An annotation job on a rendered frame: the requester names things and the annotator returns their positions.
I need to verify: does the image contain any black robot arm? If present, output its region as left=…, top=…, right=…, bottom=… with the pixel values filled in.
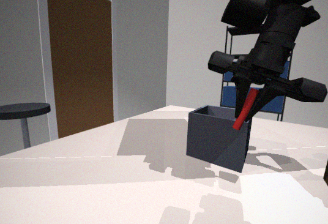
left=221, top=0, right=321, bottom=41

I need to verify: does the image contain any red peg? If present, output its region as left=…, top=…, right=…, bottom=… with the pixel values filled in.
left=233, top=88, right=259, bottom=130

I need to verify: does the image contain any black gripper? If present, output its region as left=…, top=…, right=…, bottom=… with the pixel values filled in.
left=208, top=32, right=328, bottom=122

